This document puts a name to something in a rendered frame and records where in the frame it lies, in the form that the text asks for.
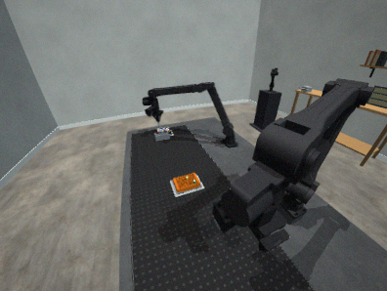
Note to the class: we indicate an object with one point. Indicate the orange rectangular rack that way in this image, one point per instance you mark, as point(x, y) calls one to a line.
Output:
point(190, 183)

